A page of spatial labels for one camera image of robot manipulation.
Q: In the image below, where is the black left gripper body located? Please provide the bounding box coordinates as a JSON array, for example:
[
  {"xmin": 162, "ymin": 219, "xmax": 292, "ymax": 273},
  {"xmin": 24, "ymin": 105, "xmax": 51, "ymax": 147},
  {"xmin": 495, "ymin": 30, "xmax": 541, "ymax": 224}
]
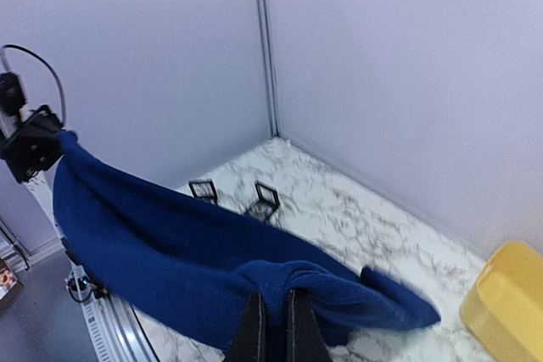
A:
[{"xmin": 1, "ymin": 105, "xmax": 63, "ymax": 183}]

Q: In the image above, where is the aluminium right corner post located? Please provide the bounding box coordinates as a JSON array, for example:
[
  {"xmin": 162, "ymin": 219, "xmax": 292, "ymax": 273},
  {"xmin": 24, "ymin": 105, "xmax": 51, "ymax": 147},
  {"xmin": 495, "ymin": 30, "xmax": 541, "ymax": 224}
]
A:
[{"xmin": 256, "ymin": 0, "xmax": 281, "ymax": 137}]

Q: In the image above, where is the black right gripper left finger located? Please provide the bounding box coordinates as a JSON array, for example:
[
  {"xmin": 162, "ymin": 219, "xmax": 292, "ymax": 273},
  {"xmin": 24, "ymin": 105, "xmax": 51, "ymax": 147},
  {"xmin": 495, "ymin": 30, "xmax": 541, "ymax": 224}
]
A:
[{"xmin": 223, "ymin": 292, "xmax": 266, "ymax": 362}]

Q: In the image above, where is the cardboard box on floor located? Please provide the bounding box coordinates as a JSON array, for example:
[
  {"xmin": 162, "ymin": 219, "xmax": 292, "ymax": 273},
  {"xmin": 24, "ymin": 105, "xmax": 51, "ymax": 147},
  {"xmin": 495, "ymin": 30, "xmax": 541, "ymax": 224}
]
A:
[{"xmin": 0, "ymin": 259, "xmax": 23, "ymax": 312}]

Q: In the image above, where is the black case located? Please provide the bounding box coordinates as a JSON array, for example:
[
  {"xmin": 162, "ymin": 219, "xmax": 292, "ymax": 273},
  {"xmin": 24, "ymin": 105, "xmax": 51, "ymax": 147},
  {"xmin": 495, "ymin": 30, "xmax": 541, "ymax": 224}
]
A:
[
  {"xmin": 244, "ymin": 181, "xmax": 280, "ymax": 223},
  {"xmin": 188, "ymin": 179, "xmax": 218, "ymax": 204}
]

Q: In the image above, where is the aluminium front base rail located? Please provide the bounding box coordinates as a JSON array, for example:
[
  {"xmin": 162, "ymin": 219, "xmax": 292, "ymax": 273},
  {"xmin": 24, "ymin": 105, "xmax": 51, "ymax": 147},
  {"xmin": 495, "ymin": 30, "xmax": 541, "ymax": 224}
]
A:
[{"xmin": 65, "ymin": 265, "xmax": 159, "ymax": 362}]

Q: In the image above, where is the navy blue printed t-shirt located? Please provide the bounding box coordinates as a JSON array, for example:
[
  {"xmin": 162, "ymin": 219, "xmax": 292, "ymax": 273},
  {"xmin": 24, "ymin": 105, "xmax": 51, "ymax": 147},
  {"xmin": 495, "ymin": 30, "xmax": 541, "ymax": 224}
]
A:
[{"xmin": 53, "ymin": 131, "xmax": 440, "ymax": 361}]

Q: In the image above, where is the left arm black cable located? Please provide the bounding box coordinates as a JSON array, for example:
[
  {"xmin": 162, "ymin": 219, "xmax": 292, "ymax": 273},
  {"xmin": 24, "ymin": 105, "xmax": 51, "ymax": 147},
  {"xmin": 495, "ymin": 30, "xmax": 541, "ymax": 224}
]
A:
[{"xmin": 0, "ymin": 43, "xmax": 68, "ymax": 131}]

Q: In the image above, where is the yellow plastic basket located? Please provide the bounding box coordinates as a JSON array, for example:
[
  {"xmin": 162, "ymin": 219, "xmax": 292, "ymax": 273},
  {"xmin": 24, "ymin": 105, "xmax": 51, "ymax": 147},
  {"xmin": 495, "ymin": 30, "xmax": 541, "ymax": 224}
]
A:
[{"xmin": 460, "ymin": 241, "xmax": 542, "ymax": 362}]

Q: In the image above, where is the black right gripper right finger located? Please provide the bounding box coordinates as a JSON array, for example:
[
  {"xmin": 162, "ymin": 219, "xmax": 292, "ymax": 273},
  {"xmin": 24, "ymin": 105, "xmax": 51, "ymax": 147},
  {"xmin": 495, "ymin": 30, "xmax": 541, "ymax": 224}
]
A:
[{"xmin": 285, "ymin": 289, "xmax": 333, "ymax": 362}]

